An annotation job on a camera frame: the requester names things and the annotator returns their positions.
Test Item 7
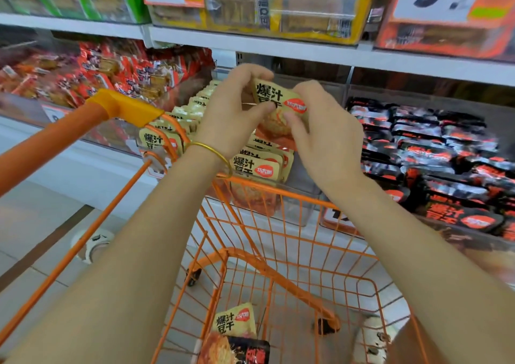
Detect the gold bracelet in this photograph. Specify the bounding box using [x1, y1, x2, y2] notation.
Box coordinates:
[187, 140, 234, 176]

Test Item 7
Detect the person's right leg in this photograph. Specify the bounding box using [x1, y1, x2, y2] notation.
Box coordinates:
[388, 318, 444, 364]

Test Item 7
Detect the pile of black orange snacks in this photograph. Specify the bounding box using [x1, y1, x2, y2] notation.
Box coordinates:
[197, 302, 272, 364]

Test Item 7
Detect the stack of orange trimmed packets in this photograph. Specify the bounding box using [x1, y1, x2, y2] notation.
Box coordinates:
[374, 0, 515, 61]

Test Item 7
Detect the person's white sandal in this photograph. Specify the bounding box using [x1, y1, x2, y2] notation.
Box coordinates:
[71, 227, 115, 264]
[354, 315, 391, 364]

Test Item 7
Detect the pile of red tan packets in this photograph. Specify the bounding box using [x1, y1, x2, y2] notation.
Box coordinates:
[0, 41, 217, 107]

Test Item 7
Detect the stack of yellow trimmed packets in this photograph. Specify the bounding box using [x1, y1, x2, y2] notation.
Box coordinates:
[149, 0, 383, 45]

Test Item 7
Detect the row of black orange snacks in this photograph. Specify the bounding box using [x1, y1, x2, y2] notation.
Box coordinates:
[390, 106, 504, 232]
[348, 96, 411, 208]
[438, 112, 515, 242]

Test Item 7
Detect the person's right hand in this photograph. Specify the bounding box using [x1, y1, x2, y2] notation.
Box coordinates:
[277, 80, 367, 192]

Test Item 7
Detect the person's left forearm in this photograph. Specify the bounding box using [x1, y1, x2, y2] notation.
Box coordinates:
[4, 146, 234, 364]

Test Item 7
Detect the orange shopping cart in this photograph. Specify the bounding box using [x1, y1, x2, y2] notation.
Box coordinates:
[0, 88, 428, 364]

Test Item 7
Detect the yellow orange snack packet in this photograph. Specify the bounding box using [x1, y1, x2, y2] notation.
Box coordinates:
[253, 78, 311, 143]

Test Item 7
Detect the person's left hand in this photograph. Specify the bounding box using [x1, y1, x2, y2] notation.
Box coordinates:
[193, 63, 278, 158]

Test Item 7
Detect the person's right forearm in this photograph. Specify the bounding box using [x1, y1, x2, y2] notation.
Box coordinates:
[330, 174, 515, 364]

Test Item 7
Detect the person's left white sandal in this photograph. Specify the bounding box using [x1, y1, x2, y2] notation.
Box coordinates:
[71, 227, 115, 264]

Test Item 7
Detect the person's right white sandal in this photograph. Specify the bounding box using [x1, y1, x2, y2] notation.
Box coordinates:
[354, 315, 391, 364]

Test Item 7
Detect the row of yellow orange snacks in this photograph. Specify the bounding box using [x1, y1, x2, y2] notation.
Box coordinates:
[138, 82, 202, 155]
[169, 80, 222, 135]
[231, 130, 295, 185]

